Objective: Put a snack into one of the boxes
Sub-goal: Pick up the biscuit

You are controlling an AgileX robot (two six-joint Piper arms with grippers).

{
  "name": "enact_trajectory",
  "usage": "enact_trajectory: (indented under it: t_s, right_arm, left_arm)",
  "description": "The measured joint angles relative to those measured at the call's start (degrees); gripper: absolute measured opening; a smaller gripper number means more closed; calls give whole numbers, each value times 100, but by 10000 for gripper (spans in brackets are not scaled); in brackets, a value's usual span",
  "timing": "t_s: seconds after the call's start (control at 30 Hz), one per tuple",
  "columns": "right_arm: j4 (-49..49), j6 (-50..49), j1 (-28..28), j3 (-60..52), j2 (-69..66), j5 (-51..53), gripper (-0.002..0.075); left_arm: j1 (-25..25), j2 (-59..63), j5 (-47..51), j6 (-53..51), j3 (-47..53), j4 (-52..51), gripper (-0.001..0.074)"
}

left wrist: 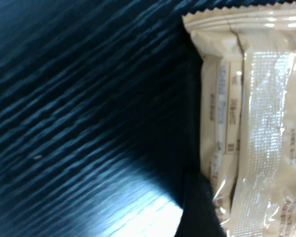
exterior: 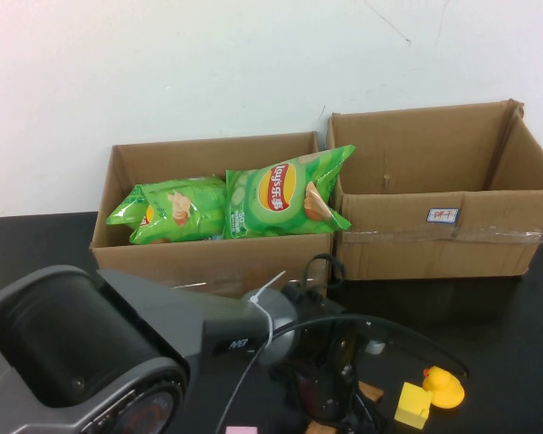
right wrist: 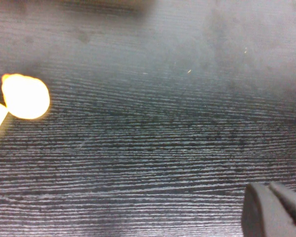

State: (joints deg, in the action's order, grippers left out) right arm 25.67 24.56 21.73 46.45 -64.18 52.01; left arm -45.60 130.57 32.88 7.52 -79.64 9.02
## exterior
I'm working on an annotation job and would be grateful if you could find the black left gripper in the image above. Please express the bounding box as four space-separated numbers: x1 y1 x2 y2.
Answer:
293 309 361 430

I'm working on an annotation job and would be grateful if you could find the brown snack bar wrapper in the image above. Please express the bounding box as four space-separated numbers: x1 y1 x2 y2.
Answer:
305 381 385 434

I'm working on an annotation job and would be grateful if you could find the green Lay's chips bag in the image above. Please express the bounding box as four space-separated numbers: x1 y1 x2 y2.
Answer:
224 144 357 240

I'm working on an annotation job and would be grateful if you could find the white zip tie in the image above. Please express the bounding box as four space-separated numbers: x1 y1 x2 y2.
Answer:
247 269 287 344

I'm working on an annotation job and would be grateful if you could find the yellow foam cube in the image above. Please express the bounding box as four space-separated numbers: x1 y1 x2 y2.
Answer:
395 382 433 429

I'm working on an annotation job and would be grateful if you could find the yellow rubber duck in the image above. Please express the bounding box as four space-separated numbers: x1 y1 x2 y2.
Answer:
423 365 466 410

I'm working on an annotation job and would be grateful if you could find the cardboard box with white label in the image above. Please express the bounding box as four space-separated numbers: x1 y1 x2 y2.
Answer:
326 99 543 281

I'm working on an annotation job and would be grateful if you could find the cardboard box marked F2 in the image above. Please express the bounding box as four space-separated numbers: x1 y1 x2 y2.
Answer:
89 131 335 300

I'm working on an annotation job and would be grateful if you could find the green chips bag, crumpled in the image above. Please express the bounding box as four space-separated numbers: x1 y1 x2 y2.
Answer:
106 175 228 245

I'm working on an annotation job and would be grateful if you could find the long black arched cable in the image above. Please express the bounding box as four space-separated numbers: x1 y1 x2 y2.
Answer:
271 314 471 379

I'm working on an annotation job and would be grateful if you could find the short black looped cable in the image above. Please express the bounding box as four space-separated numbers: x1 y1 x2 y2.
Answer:
301 252 348 290

